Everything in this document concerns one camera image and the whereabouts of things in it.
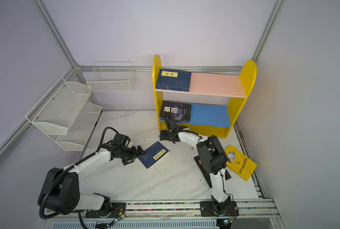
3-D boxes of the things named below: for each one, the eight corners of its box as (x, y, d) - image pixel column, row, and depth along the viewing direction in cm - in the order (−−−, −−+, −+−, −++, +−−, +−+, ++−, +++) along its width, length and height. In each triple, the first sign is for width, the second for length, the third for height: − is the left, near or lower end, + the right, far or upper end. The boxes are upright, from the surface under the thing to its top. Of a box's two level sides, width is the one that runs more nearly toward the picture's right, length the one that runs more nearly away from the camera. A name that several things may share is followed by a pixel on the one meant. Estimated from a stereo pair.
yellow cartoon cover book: (217, 158, 95) (218, 157, 93) (228, 146, 102) (229, 144, 100) (246, 181, 86) (247, 180, 84) (256, 165, 92) (257, 164, 90)
